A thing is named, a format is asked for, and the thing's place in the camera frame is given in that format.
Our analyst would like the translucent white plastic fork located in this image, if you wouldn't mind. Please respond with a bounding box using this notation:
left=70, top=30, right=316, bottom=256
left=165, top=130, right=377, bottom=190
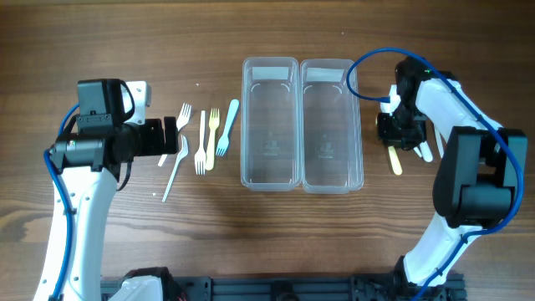
left=162, top=135, right=189, bottom=202

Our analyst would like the white spoon thick handle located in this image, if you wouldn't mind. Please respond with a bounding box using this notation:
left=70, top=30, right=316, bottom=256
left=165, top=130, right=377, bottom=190
left=419, top=141, right=433, bottom=162

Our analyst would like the yellow plastic spoon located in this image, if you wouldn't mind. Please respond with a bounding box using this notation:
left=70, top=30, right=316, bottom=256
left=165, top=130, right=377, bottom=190
left=374, top=114, right=404, bottom=176

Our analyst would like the yellow plastic fork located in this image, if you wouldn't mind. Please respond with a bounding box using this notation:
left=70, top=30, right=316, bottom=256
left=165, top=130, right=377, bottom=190
left=205, top=109, right=220, bottom=171

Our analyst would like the light blue plastic fork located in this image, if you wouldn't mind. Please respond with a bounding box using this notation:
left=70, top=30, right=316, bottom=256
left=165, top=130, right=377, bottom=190
left=216, top=99, right=239, bottom=156

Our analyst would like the white plastic spoon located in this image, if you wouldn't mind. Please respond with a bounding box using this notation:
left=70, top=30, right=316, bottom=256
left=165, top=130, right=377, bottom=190
left=413, top=146, right=424, bottom=159

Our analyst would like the white spoon thin handle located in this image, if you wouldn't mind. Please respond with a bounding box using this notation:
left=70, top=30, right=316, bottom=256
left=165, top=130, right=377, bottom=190
left=434, top=125, right=445, bottom=158

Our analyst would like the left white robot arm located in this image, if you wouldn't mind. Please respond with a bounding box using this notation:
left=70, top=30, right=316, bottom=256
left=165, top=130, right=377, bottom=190
left=33, top=79, right=187, bottom=300

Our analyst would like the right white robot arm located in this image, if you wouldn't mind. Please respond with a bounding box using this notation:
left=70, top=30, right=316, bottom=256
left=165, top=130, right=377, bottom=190
left=377, top=56, right=527, bottom=300

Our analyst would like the right clear plastic container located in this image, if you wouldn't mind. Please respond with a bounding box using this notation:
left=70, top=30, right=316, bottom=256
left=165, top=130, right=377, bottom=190
left=301, top=59, right=364, bottom=194

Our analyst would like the clear plastic container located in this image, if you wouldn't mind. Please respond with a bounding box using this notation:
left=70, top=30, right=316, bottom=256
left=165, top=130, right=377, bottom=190
left=301, top=59, right=364, bottom=194
left=241, top=57, right=302, bottom=192

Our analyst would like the left clear plastic container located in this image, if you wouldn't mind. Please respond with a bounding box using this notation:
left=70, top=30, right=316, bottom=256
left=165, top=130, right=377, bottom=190
left=241, top=57, right=302, bottom=192

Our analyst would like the left blue cable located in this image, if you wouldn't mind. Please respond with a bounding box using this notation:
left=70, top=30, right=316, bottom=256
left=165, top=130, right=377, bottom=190
left=43, top=102, right=81, bottom=301

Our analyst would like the blue cable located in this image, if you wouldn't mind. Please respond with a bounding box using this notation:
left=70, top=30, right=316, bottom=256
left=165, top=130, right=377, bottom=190
left=43, top=102, right=81, bottom=301
left=345, top=46, right=525, bottom=301

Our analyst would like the right blue cable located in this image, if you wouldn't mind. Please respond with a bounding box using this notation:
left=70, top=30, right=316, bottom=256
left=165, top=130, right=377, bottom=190
left=345, top=46, right=525, bottom=301

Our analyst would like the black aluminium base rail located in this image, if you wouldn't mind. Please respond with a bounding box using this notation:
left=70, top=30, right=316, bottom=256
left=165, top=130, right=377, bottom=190
left=99, top=273, right=465, bottom=301

